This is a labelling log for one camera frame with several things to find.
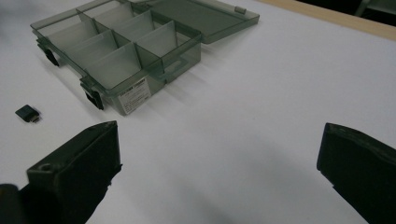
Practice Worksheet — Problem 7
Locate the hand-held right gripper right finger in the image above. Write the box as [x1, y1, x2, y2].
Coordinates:
[316, 122, 396, 224]

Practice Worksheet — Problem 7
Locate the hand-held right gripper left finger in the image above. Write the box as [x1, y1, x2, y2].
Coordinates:
[19, 120, 123, 224]

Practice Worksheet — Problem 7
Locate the translucent grey compartment box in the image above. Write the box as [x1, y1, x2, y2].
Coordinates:
[30, 0, 261, 117]

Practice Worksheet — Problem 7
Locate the small black adapter plug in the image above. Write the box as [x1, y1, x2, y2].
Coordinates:
[15, 104, 42, 124]

